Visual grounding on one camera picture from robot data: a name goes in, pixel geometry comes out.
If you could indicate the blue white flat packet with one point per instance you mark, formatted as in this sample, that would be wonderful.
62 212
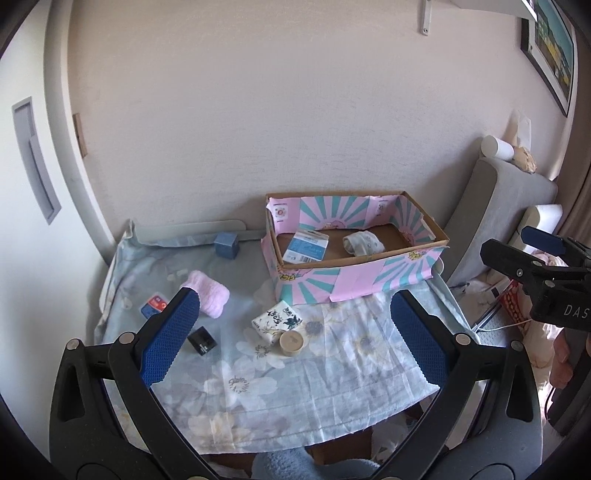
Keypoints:
305 247

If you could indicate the grey cushion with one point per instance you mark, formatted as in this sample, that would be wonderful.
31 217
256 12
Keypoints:
498 207

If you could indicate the blue fluffy cloth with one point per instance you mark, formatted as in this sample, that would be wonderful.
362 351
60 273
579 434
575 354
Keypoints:
286 466

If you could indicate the white laptop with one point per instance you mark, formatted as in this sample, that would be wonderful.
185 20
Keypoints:
487 325

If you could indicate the framed picture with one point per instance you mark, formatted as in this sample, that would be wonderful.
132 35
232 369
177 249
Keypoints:
554 50

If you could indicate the white black printed tissue pack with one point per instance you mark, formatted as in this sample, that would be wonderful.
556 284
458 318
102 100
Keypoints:
274 321

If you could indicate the person's right hand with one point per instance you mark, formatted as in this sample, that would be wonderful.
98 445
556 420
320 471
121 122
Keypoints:
561 362

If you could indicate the white pillow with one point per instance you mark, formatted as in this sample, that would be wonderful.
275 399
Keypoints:
540 217

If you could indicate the rolled white grey socks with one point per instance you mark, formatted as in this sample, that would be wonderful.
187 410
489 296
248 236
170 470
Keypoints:
362 242

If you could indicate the beige round jar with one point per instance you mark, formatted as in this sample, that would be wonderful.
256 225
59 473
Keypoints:
292 344

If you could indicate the white paper on wall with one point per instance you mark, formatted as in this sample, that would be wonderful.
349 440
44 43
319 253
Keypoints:
521 129

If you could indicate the beige crumpled item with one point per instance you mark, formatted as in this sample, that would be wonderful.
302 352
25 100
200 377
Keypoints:
525 159

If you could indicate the white cup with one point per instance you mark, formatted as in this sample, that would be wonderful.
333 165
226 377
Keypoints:
496 147

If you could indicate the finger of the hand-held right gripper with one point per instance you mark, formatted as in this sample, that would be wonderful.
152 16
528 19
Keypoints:
508 261
540 240

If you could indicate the white wall bracket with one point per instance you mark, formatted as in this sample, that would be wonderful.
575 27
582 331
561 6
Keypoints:
425 16

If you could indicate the white wall shelf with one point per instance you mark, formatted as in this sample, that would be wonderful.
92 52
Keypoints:
485 5

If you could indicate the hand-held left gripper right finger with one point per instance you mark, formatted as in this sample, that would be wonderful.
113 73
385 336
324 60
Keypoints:
418 337

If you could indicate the light blue floral bedsheet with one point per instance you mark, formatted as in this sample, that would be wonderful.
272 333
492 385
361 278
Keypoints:
323 392

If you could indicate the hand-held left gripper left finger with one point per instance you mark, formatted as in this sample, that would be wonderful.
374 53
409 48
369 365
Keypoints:
171 332

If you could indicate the pink blanket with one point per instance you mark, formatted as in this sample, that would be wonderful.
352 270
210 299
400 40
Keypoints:
538 346

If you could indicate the black cosmetic jar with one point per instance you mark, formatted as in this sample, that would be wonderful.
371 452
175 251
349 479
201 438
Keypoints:
202 341

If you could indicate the brown wall plate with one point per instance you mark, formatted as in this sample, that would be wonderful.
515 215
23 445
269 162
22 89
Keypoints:
81 136

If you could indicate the pink teal papered cardboard box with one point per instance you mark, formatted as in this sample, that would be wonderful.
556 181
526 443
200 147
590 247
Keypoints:
369 281

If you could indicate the small blue cube box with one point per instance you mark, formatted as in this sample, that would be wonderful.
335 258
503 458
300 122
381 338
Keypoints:
226 245

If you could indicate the red patterned packet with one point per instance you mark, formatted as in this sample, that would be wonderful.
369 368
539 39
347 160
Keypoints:
510 304

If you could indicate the beige curtain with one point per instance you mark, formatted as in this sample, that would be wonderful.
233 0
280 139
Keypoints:
575 184

